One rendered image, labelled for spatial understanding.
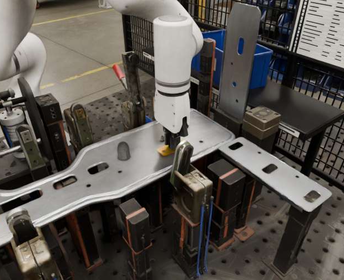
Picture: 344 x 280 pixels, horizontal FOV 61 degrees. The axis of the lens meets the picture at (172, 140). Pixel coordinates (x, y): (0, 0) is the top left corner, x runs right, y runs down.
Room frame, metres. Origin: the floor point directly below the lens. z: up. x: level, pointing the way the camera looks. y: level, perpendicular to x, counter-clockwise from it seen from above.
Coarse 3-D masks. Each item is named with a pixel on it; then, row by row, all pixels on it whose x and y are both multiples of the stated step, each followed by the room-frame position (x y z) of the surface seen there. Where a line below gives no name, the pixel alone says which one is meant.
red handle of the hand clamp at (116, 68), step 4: (116, 64) 0.90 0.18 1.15; (116, 68) 0.89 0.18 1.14; (116, 72) 0.88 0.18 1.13; (120, 72) 0.88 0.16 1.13; (120, 76) 0.87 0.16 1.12; (124, 76) 0.87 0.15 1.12; (120, 80) 0.86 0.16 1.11; (124, 80) 0.86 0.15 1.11; (124, 84) 0.85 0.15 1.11; (136, 100) 0.81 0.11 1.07; (136, 104) 0.80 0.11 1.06
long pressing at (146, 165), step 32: (160, 128) 0.76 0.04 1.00; (192, 128) 0.76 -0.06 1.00; (224, 128) 0.76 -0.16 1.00; (96, 160) 0.60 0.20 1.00; (128, 160) 0.60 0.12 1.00; (160, 160) 0.60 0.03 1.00; (192, 160) 0.61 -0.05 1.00; (0, 192) 0.48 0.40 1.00; (64, 192) 0.49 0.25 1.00; (96, 192) 0.49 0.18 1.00; (128, 192) 0.49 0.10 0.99; (0, 224) 0.39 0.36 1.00
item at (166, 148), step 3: (180, 141) 0.68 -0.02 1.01; (162, 147) 0.65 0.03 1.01; (165, 147) 0.65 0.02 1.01; (168, 147) 0.65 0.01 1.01; (159, 150) 0.64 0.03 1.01; (162, 150) 0.64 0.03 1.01; (165, 150) 0.64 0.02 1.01; (168, 150) 0.64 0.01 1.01; (171, 150) 0.64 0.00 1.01; (174, 150) 0.64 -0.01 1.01; (162, 153) 0.62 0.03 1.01; (165, 153) 0.62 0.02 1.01; (168, 153) 0.62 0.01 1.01
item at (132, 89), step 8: (128, 56) 0.82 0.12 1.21; (136, 56) 0.80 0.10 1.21; (128, 64) 0.81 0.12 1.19; (136, 64) 0.82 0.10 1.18; (128, 72) 0.80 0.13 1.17; (136, 72) 0.82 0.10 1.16; (128, 80) 0.80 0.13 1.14; (136, 80) 0.82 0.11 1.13; (128, 88) 0.80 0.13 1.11; (136, 88) 0.82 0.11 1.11
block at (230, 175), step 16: (224, 160) 0.63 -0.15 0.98; (208, 176) 0.59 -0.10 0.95; (224, 176) 0.56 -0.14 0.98; (240, 176) 0.56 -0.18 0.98; (224, 192) 0.54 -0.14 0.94; (240, 192) 0.56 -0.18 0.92; (224, 208) 0.53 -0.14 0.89; (208, 224) 0.58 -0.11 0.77; (224, 224) 0.55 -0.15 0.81; (224, 240) 0.55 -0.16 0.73
